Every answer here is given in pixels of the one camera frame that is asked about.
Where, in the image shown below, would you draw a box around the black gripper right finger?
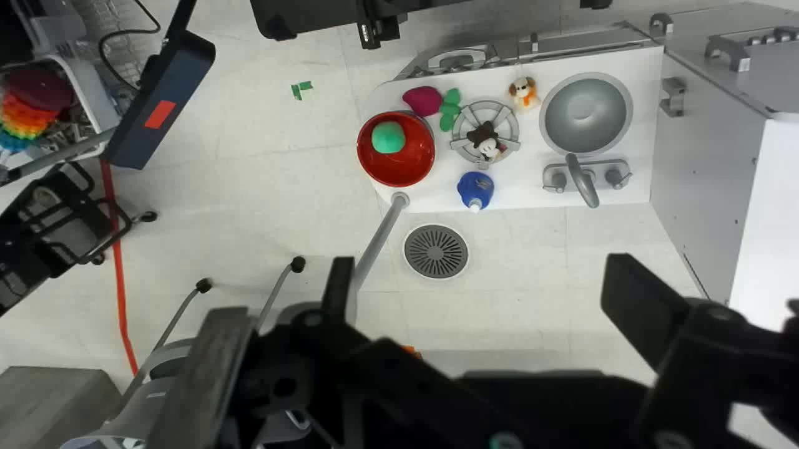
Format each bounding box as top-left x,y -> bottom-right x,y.
600,253 -> 695,370

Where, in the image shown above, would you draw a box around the blue box with orange label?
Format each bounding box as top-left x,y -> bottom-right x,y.
99,31 -> 218,173

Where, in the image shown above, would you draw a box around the grey toy stove burner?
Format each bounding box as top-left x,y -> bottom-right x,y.
447,98 -> 525,168

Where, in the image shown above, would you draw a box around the magenta plush vegetable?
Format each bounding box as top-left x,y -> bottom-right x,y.
401,83 -> 447,121

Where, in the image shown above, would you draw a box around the black metal frame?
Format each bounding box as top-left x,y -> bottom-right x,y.
0,161 -> 160,320

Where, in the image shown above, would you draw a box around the red bowl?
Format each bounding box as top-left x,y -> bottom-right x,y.
354,111 -> 437,191

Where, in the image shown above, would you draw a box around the grey rod with black tip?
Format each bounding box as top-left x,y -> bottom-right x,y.
251,254 -> 310,329
139,278 -> 214,376

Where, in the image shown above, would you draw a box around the green plush leaves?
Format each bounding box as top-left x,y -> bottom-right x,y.
437,86 -> 464,136

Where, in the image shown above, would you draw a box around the white storage bin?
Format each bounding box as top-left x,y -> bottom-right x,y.
0,52 -> 124,188

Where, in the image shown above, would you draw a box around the grey toy tap faucet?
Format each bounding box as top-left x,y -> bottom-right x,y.
539,152 -> 633,212

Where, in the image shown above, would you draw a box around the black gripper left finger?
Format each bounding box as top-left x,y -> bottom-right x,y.
320,254 -> 359,329

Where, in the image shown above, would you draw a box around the brown mouse plush toy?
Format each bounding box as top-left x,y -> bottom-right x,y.
464,121 -> 511,162

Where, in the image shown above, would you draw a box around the rainbow coloured toy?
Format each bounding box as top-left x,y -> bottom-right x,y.
0,62 -> 79,158

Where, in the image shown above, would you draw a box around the grey round drain grate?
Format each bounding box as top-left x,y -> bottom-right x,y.
401,222 -> 471,282

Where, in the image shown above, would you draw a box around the blue round toy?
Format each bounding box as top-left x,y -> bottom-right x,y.
455,169 -> 497,214

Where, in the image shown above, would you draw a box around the grey metal pole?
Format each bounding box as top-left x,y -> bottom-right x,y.
347,191 -> 412,324

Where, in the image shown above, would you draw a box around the grey toy kitchen back panel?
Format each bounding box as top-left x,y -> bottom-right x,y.
414,21 -> 661,83

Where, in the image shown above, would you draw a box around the white metal cabinet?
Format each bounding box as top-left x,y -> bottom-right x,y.
646,3 -> 799,313

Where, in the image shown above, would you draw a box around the grey metal bowl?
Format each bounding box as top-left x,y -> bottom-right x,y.
537,70 -> 636,158

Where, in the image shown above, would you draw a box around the green plush ball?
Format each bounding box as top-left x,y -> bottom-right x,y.
369,121 -> 410,158

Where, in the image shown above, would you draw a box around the grey box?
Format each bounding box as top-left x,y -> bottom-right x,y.
0,365 -> 128,449

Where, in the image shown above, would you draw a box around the orange cable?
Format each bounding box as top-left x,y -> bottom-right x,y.
98,158 -> 142,379

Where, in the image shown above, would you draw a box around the white dog plush toy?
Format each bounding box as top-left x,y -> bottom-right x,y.
506,75 -> 542,112

